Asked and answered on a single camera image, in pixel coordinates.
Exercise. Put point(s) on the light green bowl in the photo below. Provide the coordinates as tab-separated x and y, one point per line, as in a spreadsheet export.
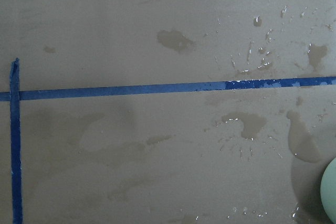
328	191

